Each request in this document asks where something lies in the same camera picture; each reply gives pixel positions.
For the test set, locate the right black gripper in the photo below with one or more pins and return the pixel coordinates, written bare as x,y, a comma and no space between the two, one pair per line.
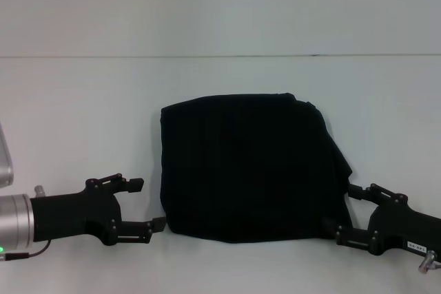
406,227

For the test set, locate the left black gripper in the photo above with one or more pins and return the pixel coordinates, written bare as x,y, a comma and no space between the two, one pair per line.
76,215

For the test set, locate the black shirt with FREE print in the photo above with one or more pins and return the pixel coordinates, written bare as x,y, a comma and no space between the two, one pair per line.
251,170

